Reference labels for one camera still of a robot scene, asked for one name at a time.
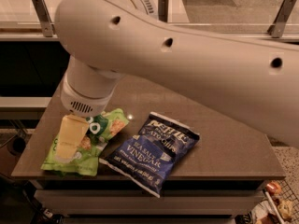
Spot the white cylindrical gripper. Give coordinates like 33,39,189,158
55,56,122,163

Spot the green rice chip bag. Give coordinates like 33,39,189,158
41,108,129,176

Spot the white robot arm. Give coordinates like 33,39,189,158
54,0,299,147

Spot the blue salt vinegar chip bag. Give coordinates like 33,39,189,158
99,112,200,198

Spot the left metal railing bracket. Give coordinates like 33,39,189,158
31,0,55,37

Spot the metal railing bracket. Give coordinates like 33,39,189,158
267,0,297,38
158,0,169,22
31,0,55,37

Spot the middle metal railing bracket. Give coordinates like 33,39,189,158
158,0,169,22

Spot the wire basket with snacks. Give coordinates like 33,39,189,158
235,180,299,224

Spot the right metal railing bracket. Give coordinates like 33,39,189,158
267,0,297,38

